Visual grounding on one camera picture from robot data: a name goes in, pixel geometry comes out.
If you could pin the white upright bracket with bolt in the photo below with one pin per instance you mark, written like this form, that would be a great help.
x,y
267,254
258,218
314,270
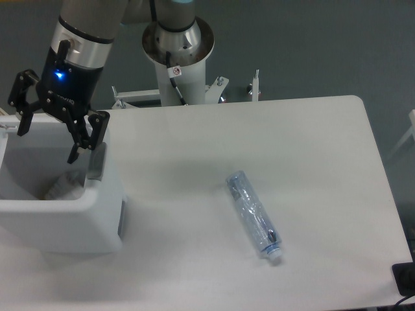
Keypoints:
x,y
253,89

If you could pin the white metal base frame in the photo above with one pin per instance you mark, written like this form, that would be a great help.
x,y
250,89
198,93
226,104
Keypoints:
x,y
151,98

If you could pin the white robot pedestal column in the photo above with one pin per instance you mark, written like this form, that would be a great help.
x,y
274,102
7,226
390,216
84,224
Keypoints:
x,y
181,74

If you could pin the white plastic trash can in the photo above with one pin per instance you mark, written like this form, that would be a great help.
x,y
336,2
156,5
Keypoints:
x,y
53,205

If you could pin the black device at table corner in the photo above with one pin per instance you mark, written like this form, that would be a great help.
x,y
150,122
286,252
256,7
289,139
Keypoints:
x,y
404,277

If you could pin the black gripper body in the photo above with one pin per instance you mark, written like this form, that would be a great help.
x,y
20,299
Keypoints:
x,y
69,87

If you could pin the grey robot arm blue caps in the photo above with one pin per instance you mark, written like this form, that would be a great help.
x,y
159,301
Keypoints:
x,y
81,43

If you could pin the crushed clear plastic bottle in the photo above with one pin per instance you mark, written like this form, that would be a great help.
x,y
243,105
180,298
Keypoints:
x,y
254,217

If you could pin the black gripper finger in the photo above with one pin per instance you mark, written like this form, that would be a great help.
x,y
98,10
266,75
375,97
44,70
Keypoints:
x,y
84,140
18,99

